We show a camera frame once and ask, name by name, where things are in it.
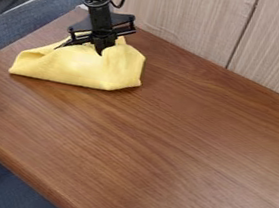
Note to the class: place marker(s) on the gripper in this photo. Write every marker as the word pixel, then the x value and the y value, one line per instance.
pixel 101 24

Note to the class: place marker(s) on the yellow cloth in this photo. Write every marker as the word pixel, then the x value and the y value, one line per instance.
pixel 81 65

